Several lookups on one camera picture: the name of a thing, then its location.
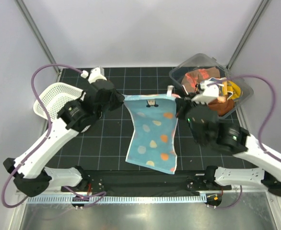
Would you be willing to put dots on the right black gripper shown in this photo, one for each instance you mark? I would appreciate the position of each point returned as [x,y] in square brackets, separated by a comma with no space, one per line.
[181,103]

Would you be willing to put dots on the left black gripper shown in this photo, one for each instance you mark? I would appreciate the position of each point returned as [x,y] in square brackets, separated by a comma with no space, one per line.
[119,100]

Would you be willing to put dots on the blue polka dot towel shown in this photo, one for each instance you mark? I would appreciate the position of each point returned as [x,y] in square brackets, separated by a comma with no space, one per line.
[154,122]

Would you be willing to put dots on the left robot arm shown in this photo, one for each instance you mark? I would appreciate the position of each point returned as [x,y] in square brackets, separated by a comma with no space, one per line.
[31,175]

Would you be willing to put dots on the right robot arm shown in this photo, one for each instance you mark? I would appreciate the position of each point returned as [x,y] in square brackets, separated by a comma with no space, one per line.
[232,140]

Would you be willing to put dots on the pink brown towel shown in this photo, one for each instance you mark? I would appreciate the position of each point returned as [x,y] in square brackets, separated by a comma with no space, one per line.
[192,78]

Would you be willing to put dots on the clear plastic storage bin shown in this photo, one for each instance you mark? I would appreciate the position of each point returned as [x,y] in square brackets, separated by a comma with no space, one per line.
[201,68]

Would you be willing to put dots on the yellow blue patterned towel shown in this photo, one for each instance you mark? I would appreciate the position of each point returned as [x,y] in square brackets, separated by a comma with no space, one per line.
[227,89]

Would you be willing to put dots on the white perforated plastic basket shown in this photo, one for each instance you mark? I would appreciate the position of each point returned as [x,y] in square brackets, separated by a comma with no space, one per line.
[62,104]

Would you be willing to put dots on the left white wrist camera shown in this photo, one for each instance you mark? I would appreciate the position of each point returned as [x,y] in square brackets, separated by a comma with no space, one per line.
[95,74]

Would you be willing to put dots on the right aluminium frame post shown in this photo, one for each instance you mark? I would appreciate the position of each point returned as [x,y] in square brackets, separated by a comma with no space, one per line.
[248,31]

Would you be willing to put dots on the aluminium frame post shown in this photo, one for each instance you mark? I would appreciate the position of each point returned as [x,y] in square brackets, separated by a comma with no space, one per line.
[35,30]
[248,31]

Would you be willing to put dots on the white slotted cable duct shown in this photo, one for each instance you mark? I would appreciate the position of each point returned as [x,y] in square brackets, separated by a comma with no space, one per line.
[72,199]

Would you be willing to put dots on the left aluminium frame post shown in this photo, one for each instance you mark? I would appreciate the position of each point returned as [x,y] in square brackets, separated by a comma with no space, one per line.
[35,30]

